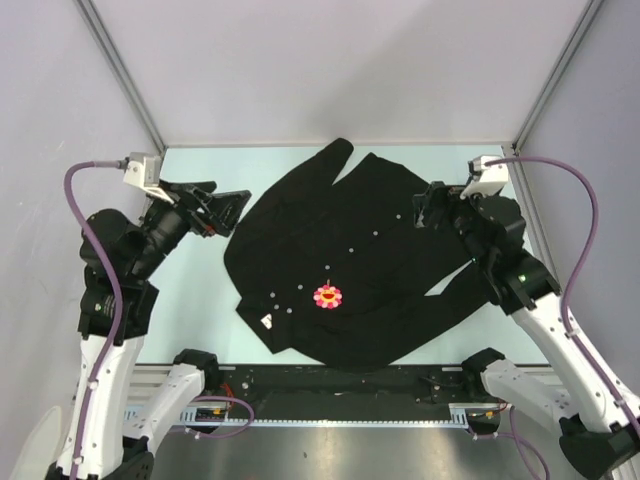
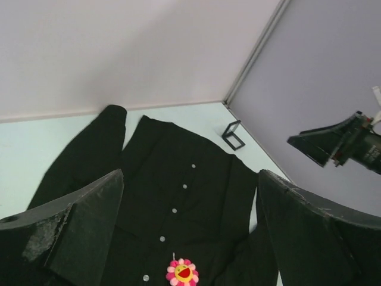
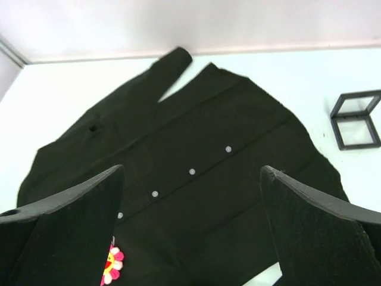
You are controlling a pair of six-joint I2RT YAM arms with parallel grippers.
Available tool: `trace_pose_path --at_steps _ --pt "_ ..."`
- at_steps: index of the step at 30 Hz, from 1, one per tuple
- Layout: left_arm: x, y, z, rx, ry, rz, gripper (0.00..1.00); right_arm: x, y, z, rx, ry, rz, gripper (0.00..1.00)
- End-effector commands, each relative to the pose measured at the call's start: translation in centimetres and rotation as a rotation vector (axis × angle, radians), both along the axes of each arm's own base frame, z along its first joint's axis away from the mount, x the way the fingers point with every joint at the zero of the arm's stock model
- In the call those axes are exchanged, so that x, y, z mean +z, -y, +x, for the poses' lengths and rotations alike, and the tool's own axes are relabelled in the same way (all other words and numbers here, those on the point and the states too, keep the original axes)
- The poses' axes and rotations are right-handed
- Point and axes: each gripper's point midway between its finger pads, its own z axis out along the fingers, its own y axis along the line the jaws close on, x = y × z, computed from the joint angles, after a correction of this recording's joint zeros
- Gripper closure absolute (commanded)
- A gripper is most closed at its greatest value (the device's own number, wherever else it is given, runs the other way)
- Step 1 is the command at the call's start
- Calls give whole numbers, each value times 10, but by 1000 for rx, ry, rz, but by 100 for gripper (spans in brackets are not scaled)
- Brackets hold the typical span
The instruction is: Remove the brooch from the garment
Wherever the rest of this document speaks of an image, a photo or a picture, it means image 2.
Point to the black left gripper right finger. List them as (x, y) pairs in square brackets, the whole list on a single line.
[(317, 241)]

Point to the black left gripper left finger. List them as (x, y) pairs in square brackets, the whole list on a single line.
[(65, 241)]

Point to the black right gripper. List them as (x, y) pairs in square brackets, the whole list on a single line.
[(353, 139)]

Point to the pink flower plush brooch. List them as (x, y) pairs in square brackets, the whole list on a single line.
[(182, 272)]

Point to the black button-up shirt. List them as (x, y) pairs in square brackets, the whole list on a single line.
[(182, 194)]

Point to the black open display box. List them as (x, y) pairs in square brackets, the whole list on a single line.
[(230, 137)]

